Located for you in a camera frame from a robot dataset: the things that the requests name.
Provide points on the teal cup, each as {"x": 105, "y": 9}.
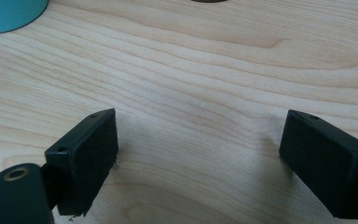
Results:
{"x": 9, "y": 14}

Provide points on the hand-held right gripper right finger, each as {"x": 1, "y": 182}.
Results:
{"x": 326, "y": 165}

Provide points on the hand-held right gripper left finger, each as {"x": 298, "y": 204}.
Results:
{"x": 84, "y": 161}

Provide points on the brown cup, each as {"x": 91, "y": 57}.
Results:
{"x": 209, "y": 1}

